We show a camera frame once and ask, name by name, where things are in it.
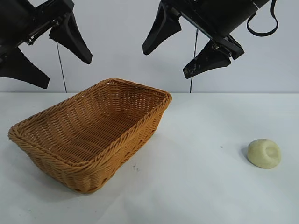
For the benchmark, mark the woven tan wicker basket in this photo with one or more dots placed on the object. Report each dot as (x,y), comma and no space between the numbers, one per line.
(93,130)

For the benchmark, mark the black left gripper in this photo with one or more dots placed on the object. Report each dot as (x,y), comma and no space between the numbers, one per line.
(21,21)

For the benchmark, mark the pale round egg yolk pastry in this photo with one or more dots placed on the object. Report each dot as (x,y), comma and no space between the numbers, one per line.
(260,152)

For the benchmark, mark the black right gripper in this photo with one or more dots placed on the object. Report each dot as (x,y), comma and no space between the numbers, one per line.
(217,16)

